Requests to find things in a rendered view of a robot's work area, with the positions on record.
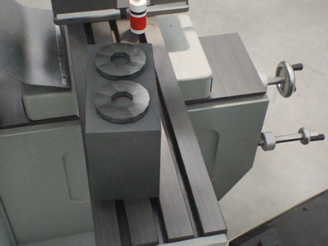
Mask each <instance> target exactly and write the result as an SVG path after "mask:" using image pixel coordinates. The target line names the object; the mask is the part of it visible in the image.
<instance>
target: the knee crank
mask: <svg viewBox="0 0 328 246"><path fill-rule="evenodd" d="M324 138H325V136H324V134H318V133H317V131H310V132H309V130H308V129H307V128H306V127H300V128H299V130H298V133H296V134H288V135H281V136H274V135H273V133H272V132H271V131H266V132H262V133H261V136H260V139H259V143H258V146H261V148H262V150H263V151H271V150H274V148H275V146H276V144H279V143H286V142H292V141H300V143H301V144H304V145H306V144H308V143H309V142H312V141H321V140H324Z"/></svg>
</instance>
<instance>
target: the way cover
mask: <svg viewBox="0 0 328 246"><path fill-rule="evenodd" d="M43 13H44V14H43ZM48 13H49V14H48ZM17 29H18V30H17ZM22 32H23V33H22ZM24 34H25V35H24ZM21 35H22V36H21ZM24 36H26V37H24ZM40 36H41V37H40ZM41 39H42V40H41ZM11 42H12V43H11ZM25 45H26V46H25ZM4 49H5V50H4ZM12 49H13V50H12ZM54 49H55V50H54ZM13 51H14V52H13ZM9 53H10V54H9ZM37 53H39V54H37ZM39 56H40V58H39ZM58 57H59V58H58ZM10 58H11V59H10ZM46 58H47V59H46ZM0 65H1V66H0V71H1V72H3V73H5V74H7V75H10V76H12V77H13V78H14V79H16V80H19V81H21V82H23V83H26V84H29V85H33V86H47V87H62V88H70V83H69V75H68V66H67V59H66V54H65V46H64V37H63V33H62V25H55V24H54V22H53V14H52V9H44V8H35V7H30V6H25V5H22V4H20V3H18V2H17V1H16V0H0ZM49 67H50V68H49ZM8 68H9V69H8ZM60 69H61V70H60ZM33 74H35V75H33ZM65 75H66V76H65ZM45 77H46V78H45ZM58 77H59V78H58ZM60 82H62V83H60Z"/></svg>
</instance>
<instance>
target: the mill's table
mask: <svg viewBox="0 0 328 246"><path fill-rule="evenodd" d="M67 32H68V40H69V47H70V52H71V59H72V67H73V74H74V78H75V86H76V93H77V101H78V109H79V117H80V124H81V131H82V142H83V149H84V153H85V155H84V157H85V165H86V172H87V180H88V187H89V195H90V202H91V210H92V218H93V226H94V233H95V241H96V246H226V244H227V238H226V234H227V226H226V223H225V220H224V218H223V215H222V212H221V209H220V206H219V203H218V200H217V197H216V193H215V192H214V189H213V186H212V183H211V179H210V176H209V173H208V170H207V167H206V165H205V161H204V158H203V155H202V153H201V150H200V147H199V144H198V141H197V138H196V135H195V132H194V129H193V126H192V123H191V120H190V117H189V114H188V111H187V108H186V105H185V102H184V99H183V96H182V93H181V90H180V87H179V84H178V80H177V77H176V74H175V71H174V68H173V67H172V64H171V61H170V57H169V54H168V52H167V49H166V46H165V42H164V39H163V36H162V33H161V30H160V27H159V24H158V20H157V17H156V16H150V17H146V31H145V32H144V33H142V34H136V33H133V32H131V30H130V19H128V18H127V16H125V15H122V16H121V20H109V21H99V22H90V23H81V24H67ZM118 42H123V43H152V46H153V55H154V64H155V73H156V83H157V91H158V101H159V109H160V119H161V128H162V136H161V166H160V194H159V197H151V198H133V199H124V200H106V201H94V200H93V194H92V193H93V190H92V183H91V176H90V168H89V161H88V154H87V146H86V139H85V106H86V56H87V46H88V45H92V44H111V43H118Z"/></svg>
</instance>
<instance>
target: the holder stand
mask: <svg viewBox="0 0 328 246"><path fill-rule="evenodd" d="M161 136H162V128H161V119H160V109H159V101H158V91H157V83H156V73H155V64H154V55H153V46H152V43H123V42H118V43H111V44H92V45H88V46H87V56H86V106H85V139H86V146H87V154H88V161H89V168H90V176H91V183H92V190H93V193H92V194H93V200H94V201H106V200H124V199H133V198H151V197H159V194H160V166H161Z"/></svg>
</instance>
